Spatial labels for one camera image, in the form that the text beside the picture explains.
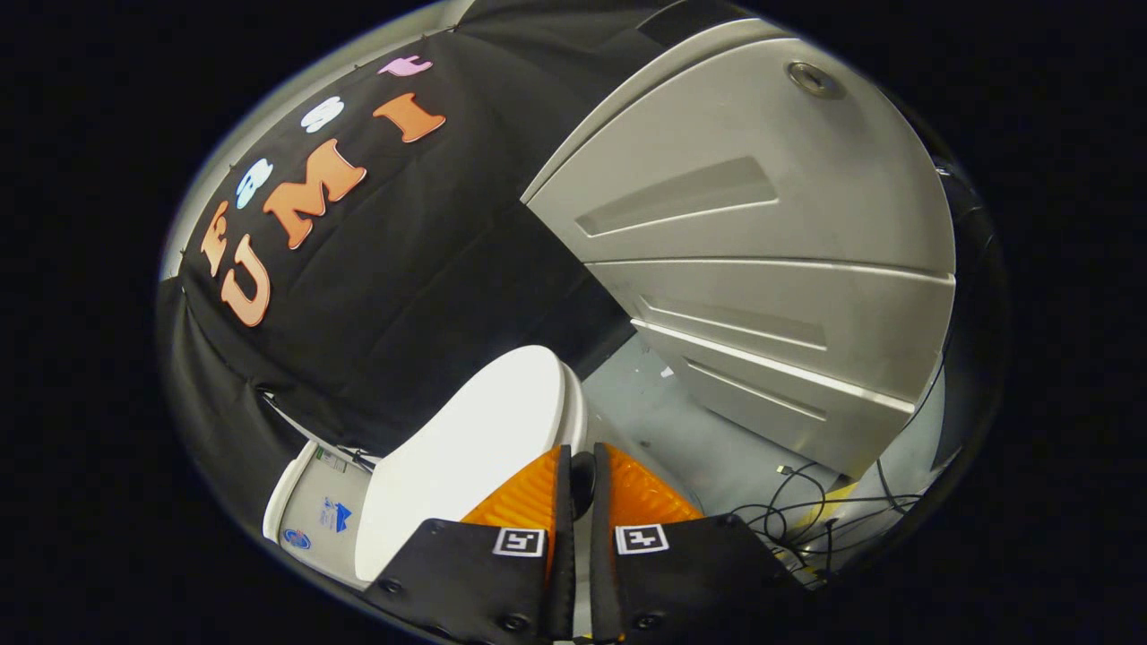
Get white toilet lid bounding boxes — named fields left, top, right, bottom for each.
left=356, top=345, right=597, bottom=583

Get black backdrop cloth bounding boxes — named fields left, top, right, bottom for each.
left=160, top=0, right=763, bottom=529

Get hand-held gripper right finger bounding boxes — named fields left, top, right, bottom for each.
left=590, top=443, right=807, bottom=644

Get white drawer cabinet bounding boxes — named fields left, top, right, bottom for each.
left=522, top=18, right=958, bottom=478

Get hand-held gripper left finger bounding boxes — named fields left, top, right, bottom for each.
left=361, top=444, right=577, bottom=644

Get black floor cables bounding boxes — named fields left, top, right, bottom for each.
left=726, top=461, right=933, bottom=583

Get white toilet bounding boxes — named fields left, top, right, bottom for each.
left=263, top=357, right=590, bottom=590

